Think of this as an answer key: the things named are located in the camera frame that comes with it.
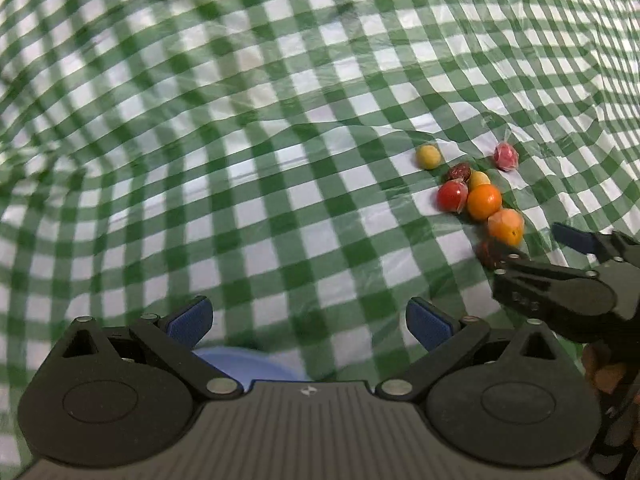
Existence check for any plastic-wrapped orange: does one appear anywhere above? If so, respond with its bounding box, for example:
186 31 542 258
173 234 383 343
487 208 526 247

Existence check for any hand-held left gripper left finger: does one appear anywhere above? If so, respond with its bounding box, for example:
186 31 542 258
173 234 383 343
59 296 244 401

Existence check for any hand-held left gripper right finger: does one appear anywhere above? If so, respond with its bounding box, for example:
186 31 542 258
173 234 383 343
375 297 558 402

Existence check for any light blue plate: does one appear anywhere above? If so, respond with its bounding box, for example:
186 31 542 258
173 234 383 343
192 345 311 384

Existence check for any large yellow-green round fruit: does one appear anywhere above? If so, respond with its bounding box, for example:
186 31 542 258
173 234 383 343
416 144 442 170

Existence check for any plastic-wrapped red tomato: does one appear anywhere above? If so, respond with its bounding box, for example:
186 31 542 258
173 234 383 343
437 179 469 214

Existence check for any small orange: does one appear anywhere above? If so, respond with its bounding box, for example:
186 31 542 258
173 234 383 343
467 184 503 222

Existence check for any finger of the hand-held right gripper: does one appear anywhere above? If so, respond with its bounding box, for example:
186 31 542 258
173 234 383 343
492 254 618 333
551 222 626 267

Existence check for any plastic-wrapped pink-red fruit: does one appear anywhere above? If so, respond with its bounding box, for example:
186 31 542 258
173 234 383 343
492 130 519 171

